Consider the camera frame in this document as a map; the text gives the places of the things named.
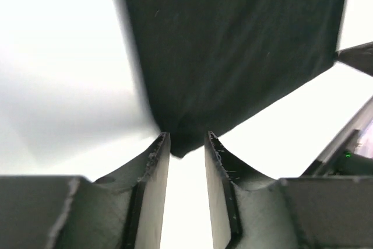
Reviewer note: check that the black t shirt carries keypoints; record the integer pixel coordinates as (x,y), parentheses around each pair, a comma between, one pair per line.
(209,65)

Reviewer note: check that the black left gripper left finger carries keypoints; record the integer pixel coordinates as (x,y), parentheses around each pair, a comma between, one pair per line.
(123,209)

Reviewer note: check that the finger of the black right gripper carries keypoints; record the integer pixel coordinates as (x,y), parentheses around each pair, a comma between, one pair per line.
(359,57)

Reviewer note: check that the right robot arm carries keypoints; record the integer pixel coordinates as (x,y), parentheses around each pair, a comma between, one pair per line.
(342,147)

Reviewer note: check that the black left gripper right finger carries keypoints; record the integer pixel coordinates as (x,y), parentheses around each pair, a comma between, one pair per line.
(329,206)

